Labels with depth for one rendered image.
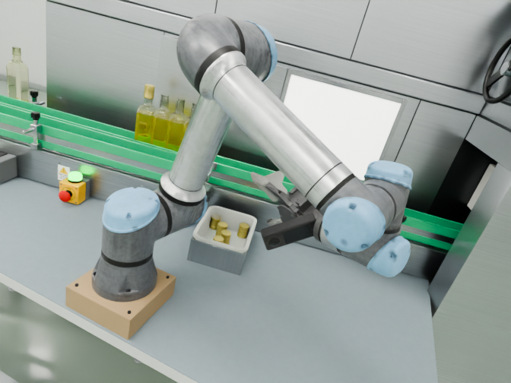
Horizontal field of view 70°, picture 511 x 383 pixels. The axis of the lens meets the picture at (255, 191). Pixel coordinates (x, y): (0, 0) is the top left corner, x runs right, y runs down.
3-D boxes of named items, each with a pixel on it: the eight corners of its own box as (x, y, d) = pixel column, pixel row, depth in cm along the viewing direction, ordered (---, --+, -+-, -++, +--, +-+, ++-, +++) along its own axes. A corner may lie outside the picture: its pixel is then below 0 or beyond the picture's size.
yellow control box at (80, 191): (90, 197, 130) (90, 179, 127) (77, 207, 123) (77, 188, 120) (71, 192, 131) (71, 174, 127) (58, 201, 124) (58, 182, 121)
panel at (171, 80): (371, 184, 144) (405, 99, 130) (372, 187, 141) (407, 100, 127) (154, 123, 148) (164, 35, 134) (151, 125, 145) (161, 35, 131)
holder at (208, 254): (254, 231, 136) (258, 213, 133) (239, 275, 111) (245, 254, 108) (210, 218, 137) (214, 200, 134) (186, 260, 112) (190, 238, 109)
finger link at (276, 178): (265, 162, 84) (293, 190, 82) (247, 176, 81) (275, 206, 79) (268, 155, 81) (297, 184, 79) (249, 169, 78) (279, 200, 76)
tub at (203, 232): (252, 237, 131) (258, 216, 127) (240, 275, 111) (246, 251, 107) (206, 224, 132) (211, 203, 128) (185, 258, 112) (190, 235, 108)
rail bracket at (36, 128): (44, 150, 128) (43, 112, 122) (29, 156, 121) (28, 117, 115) (33, 147, 128) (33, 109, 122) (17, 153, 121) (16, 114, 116)
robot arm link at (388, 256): (418, 231, 63) (407, 273, 66) (364, 209, 71) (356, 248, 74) (395, 242, 58) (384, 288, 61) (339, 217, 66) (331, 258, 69)
